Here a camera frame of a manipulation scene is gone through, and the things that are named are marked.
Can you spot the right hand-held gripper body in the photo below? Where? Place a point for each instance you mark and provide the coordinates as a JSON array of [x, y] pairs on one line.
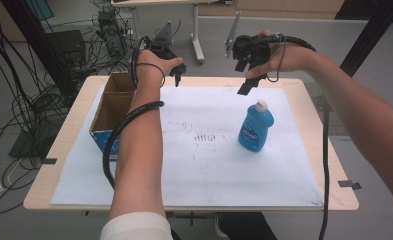
[[252, 51]]

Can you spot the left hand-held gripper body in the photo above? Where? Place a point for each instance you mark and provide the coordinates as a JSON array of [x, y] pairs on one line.
[[159, 50]]

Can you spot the blue bottle with white cap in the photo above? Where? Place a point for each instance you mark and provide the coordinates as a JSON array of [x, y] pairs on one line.
[[254, 130]]

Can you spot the blue cardboard box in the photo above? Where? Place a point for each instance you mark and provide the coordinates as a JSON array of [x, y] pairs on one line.
[[112, 110]]

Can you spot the person's left hand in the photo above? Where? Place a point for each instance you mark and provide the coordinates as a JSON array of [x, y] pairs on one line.
[[150, 68]]

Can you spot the person's right hand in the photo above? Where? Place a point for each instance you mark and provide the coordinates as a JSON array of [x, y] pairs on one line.
[[290, 58]]

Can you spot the desk with white legs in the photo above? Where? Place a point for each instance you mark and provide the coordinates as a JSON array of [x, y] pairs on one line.
[[197, 43]]

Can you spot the computer tower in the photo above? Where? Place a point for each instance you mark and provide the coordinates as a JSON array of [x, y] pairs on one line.
[[112, 33]]

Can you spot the wooden cabinet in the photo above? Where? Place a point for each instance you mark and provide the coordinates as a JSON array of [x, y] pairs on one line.
[[284, 8]]

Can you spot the black equipment box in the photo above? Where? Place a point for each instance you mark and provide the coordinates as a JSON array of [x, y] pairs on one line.
[[65, 46]]

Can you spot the white sheet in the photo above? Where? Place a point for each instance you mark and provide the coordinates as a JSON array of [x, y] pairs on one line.
[[217, 173]]

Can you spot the black metal stand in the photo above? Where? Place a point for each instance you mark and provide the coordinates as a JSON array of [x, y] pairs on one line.
[[370, 33]]

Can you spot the black tape piece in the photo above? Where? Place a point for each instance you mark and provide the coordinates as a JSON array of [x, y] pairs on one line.
[[349, 184], [49, 161]]

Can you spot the person's leg in dark trousers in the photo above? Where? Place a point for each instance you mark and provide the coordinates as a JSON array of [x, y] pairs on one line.
[[247, 228]]

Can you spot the person's shoe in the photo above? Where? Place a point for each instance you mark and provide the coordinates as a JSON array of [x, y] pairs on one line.
[[220, 226]]

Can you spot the white sleeve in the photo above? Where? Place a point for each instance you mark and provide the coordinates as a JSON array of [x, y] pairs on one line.
[[137, 228]]

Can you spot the black metal post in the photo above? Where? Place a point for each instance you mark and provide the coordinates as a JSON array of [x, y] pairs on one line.
[[34, 40]]

